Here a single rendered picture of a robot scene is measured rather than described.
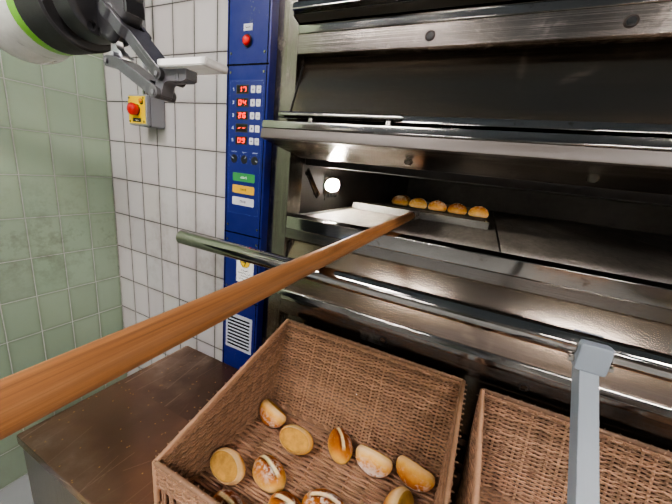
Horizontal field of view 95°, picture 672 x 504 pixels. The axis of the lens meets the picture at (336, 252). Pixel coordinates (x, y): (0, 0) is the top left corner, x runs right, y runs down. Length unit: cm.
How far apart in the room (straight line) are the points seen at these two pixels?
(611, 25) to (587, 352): 62
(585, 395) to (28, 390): 50
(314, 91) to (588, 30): 60
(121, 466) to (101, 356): 81
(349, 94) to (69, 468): 115
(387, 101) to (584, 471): 76
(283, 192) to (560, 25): 74
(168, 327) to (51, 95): 136
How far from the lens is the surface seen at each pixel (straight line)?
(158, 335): 28
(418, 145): 68
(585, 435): 47
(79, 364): 26
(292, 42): 104
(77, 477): 107
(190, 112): 127
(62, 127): 159
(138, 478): 102
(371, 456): 94
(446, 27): 88
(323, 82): 96
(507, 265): 83
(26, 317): 166
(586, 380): 49
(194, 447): 91
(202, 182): 122
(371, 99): 88
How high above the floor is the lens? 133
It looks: 15 degrees down
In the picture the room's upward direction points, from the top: 6 degrees clockwise
